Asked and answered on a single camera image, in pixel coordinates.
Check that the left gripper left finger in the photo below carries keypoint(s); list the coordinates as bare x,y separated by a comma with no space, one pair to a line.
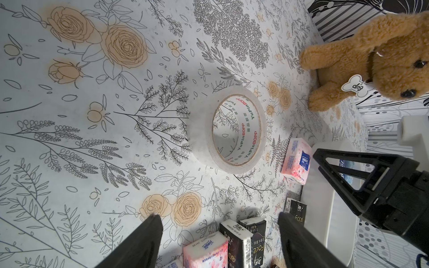
140,249

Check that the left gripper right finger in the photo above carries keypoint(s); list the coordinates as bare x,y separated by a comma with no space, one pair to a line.
300,248

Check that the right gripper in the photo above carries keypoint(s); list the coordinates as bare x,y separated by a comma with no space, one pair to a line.
386,189

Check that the pink Tempo tissue pack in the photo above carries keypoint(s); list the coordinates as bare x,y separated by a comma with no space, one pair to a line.
297,161

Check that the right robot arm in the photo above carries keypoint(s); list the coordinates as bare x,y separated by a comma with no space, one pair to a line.
414,131

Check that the white storage box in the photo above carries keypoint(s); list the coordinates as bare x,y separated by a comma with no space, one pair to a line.
328,218

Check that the black Face pack right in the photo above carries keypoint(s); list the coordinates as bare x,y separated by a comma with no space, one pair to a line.
297,209

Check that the black Face tissue pack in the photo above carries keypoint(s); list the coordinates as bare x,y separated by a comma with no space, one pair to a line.
257,226

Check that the black tissue pack upright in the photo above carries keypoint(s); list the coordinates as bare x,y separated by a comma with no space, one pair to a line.
239,244

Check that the pink tissue pack middle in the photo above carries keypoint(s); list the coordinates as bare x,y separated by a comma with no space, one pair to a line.
208,252

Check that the brown plush dog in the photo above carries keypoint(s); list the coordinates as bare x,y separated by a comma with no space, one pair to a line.
391,51

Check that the clear tape roll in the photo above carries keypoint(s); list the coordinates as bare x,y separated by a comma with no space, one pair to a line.
228,130

